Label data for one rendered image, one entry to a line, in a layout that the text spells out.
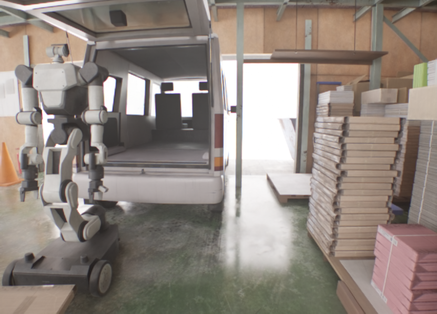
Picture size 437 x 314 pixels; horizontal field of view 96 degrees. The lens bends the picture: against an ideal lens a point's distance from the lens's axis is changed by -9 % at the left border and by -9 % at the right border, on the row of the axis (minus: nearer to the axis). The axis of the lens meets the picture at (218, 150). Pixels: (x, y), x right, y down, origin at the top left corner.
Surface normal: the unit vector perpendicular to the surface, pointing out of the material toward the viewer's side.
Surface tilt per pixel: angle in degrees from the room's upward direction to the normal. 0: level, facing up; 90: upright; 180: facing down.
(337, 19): 90
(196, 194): 92
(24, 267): 45
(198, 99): 93
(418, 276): 90
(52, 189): 66
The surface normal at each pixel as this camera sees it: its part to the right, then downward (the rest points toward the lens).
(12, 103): -0.07, 0.14
